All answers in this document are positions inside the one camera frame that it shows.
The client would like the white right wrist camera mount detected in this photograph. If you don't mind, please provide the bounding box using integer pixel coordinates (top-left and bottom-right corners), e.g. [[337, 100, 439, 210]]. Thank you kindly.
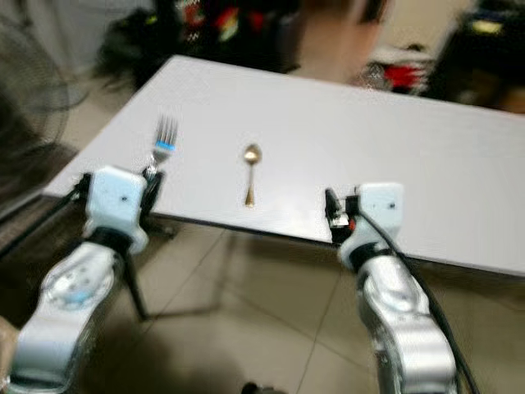
[[338, 182, 405, 268]]

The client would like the black case with yellow mark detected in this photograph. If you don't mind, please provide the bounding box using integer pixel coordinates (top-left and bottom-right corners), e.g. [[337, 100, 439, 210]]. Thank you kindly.
[[427, 7, 525, 103]]

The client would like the silver fork with blue band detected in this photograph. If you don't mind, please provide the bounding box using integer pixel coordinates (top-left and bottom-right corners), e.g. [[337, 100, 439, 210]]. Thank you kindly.
[[149, 115, 180, 175]]

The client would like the gold spoon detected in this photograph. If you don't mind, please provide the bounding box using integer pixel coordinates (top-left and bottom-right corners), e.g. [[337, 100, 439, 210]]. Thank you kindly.
[[243, 144, 263, 208]]

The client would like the black standing fan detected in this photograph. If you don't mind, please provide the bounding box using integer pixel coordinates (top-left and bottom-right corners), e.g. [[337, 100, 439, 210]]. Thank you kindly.
[[0, 16, 71, 222]]

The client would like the red and white item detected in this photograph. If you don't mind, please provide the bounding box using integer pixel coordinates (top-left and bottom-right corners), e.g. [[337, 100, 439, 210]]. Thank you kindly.
[[363, 45, 432, 91]]

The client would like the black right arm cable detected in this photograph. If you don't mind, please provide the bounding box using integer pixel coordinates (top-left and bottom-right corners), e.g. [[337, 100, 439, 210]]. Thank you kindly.
[[354, 207, 482, 394]]

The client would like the pile of black bags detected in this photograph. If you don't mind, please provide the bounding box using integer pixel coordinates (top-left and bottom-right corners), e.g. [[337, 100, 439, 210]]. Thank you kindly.
[[97, 0, 304, 91]]

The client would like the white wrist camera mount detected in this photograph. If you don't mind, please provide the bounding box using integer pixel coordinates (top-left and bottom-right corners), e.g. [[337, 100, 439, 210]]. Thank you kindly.
[[86, 166, 150, 247], [338, 182, 405, 268]]

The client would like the black robot foot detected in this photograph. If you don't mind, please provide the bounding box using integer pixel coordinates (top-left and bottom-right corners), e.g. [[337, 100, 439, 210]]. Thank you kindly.
[[241, 381, 285, 394]]

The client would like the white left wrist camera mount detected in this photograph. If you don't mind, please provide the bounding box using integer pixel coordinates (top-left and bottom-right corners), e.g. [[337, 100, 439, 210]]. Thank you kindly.
[[86, 166, 150, 247]]

